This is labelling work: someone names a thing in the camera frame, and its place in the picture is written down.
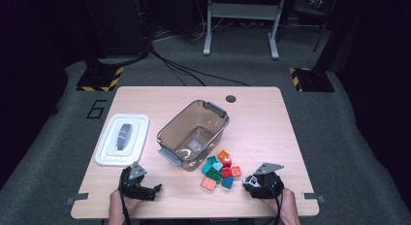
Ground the clear brown plastic storage box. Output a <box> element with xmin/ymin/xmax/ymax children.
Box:
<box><xmin>156</xmin><ymin>99</ymin><xmax>231</xmax><ymax>173</ymax></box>

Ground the orange toy block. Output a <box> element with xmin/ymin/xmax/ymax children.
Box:
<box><xmin>216</xmin><ymin>149</ymin><xmax>231</xmax><ymax>162</ymax></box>

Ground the green toy block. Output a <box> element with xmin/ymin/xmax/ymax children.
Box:
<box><xmin>205</xmin><ymin>168</ymin><xmax>223</xmax><ymax>184</ymax></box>

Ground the right hand-held gripper black cable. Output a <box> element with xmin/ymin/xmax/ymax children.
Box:
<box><xmin>262</xmin><ymin>180</ymin><xmax>283</xmax><ymax>225</ymax></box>

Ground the white metal desk frame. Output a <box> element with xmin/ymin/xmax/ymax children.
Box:
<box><xmin>203</xmin><ymin>0</ymin><xmax>289</xmax><ymax>60</ymax></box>

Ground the black floor cable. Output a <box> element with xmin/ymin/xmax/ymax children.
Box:
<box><xmin>151</xmin><ymin>49</ymin><xmax>206</xmax><ymax>87</ymax></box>
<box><xmin>149</xmin><ymin>48</ymin><xmax>250</xmax><ymax>87</ymax></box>

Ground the white toy car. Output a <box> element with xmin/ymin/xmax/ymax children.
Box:
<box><xmin>242</xmin><ymin>175</ymin><xmax>262</xmax><ymax>190</ymax></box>

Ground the dark teal curved toy block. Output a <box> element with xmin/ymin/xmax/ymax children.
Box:
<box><xmin>221</xmin><ymin>176</ymin><xmax>235</xmax><ymax>190</ymax></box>

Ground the hand-held gripper black cable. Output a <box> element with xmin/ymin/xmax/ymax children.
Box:
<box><xmin>118</xmin><ymin>182</ymin><xmax>133</xmax><ymax>225</ymax></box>
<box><xmin>262</xmin><ymin>180</ymin><xmax>283</xmax><ymax>225</ymax></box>

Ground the person's right hand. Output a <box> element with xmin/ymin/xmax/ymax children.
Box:
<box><xmin>261</xmin><ymin>187</ymin><xmax>298</xmax><ymax>217</ymax></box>

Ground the white bin lid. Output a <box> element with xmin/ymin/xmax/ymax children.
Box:
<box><xmin>94</xmin><ymin>112</ymin><xmax>150</xmax><ymax>167</ymax></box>

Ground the salmon pink toy block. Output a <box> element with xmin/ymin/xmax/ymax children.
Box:
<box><xmin>200</xmin><ymin>177</ymin><xmax>217</xmax><ymax>192</ymax></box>

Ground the black stand striped base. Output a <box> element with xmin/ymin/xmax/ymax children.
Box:
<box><xmin>289</xmin><ymin>67</ymin><xmax>336</xmax><ymax>93</ymax></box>
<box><xmin>76</xmin><ymin>67</ymin><xmax>125</xmax><ymax>93</ymax></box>

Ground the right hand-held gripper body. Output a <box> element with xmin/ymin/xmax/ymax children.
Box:
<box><xmin>250</xmin><ymin>162</ymin><xmax>285</xmax><ymax>200</ymax></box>

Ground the grey table bracket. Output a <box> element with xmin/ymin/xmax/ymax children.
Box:
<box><xmin>65</xmin><ymin>193</ymin><xmax>89</xmax><ymax>206</ymax></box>
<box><xmin>301</xmin><ymin>192</ymin><xmax>326</xmax><ymax>204</ymax></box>

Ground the left hand-held gripper black cable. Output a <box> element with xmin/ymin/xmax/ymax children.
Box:
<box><xmin>118</xmin><ymin>182</ymin><xmax>133</xmax><ymax>225</ymax></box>

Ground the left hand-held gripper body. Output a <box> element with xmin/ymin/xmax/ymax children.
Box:
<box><xmin>119</xmin><ymin>161</ymin><xmax>155</xmax><ymax>200</ymax></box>

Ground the black equipment cabinet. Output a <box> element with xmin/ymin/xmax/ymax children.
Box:
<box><xmin>80</xmin><ymin>0</ymin><xmax>153</xmax><ymax>58</ymax></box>

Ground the person's left hand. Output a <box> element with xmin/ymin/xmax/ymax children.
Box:
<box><xmin>109</xmin><ymin>189</ymin><xmax>142</xmax><ymax>216</ymax></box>

